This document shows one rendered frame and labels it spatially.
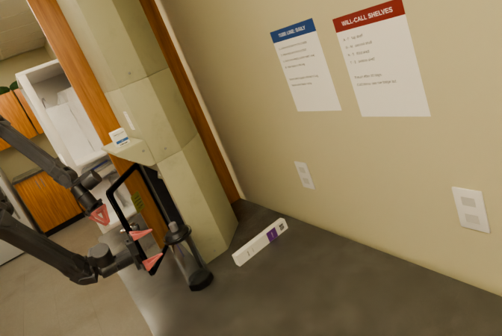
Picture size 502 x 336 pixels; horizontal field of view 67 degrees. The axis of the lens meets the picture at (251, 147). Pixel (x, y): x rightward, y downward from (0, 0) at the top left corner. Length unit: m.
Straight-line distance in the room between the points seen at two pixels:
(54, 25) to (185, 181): 0.83
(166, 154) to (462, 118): 0.99
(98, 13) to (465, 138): 1.17
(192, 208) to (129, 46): 0.65
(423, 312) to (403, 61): 0.62
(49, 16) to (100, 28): 0.41
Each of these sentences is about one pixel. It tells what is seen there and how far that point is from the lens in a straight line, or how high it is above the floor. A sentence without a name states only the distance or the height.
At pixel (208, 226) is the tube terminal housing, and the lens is 1.59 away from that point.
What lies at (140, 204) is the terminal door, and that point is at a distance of 1.68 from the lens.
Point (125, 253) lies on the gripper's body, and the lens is 1.41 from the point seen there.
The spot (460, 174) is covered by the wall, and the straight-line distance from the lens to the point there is 1.01.
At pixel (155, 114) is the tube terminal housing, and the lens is 1.45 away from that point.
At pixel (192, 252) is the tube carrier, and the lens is 1.44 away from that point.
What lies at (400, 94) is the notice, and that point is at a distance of 0.99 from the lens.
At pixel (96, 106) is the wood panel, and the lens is 1.78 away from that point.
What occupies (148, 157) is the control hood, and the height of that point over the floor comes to 1.44.
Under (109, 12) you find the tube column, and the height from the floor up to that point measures 1.95.
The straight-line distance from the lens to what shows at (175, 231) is 1.42.
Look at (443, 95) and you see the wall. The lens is 0.93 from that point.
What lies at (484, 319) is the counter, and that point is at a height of 0.94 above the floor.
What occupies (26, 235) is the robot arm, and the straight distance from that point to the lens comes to 1.30.
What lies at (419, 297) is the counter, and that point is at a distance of 1.17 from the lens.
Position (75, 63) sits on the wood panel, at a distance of 1.79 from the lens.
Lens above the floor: 1.74
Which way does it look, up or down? 17 degrees down
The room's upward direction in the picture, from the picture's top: 22 degrees counter-clockwise
